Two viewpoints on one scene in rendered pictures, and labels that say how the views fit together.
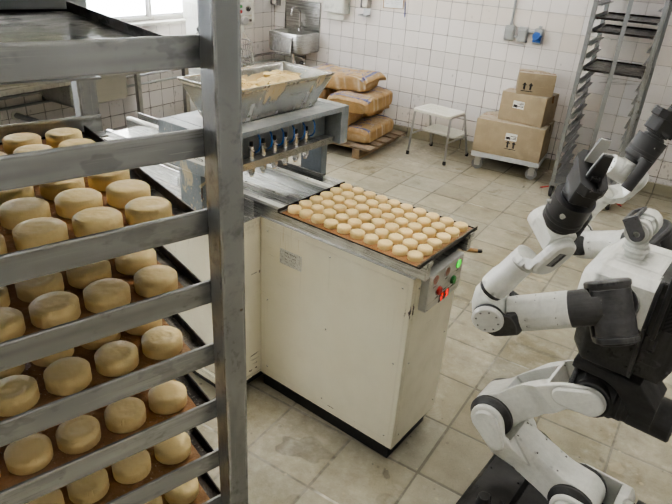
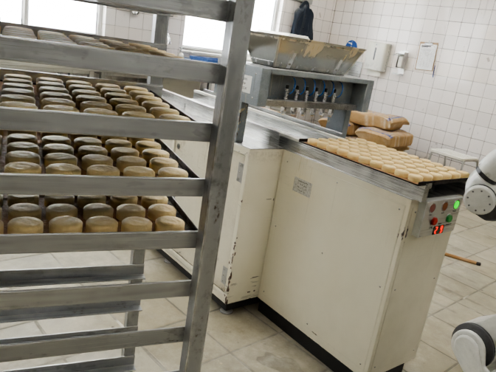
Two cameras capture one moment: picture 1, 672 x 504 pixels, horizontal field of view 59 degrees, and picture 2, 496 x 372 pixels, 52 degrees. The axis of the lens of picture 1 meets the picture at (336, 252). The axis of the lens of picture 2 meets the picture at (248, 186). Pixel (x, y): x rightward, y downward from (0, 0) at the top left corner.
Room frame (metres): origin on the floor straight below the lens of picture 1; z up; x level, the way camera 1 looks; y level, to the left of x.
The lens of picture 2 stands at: (-0.15, -0.11, 1.29)
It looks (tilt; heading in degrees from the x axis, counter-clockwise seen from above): 16 degrees down; 14
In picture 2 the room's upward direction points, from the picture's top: 9 degrees clockwise
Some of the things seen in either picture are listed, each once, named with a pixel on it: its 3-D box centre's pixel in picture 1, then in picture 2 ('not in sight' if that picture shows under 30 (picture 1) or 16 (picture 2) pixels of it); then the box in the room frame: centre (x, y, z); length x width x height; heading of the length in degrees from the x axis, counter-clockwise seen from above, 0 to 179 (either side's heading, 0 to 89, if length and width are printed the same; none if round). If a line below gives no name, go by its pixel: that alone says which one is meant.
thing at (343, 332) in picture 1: (350, 317); (347, 254); (1.98, -0.08, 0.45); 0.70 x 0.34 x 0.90; 54
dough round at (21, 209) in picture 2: not in sight; (24, 213); (0.51, 0.42, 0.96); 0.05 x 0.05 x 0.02
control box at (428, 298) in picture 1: (441, 280); (438, 215); (1.77, -0.37, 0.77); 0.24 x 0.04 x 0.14; 144
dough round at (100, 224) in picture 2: not in sight; (102, 226); (0.54, 0.29, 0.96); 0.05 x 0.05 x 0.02
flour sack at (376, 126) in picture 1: (363, 126); not in sight; (5.72, -0.19, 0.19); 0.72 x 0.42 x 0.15; 153
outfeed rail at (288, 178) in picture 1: (265, 169); (294, 128); (2.47, 0.33, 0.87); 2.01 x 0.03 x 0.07; 54
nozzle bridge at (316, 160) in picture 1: (260, 153); (293, 105); (2.28, 0.33, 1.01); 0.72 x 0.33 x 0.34; 144
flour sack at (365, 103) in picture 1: (362, 98); (385, 136); (5.71, -0.15, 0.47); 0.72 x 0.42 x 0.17; 154
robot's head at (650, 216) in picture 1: (642, 230); not in sight; (1.36, -0.77, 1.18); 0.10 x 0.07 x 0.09; 143
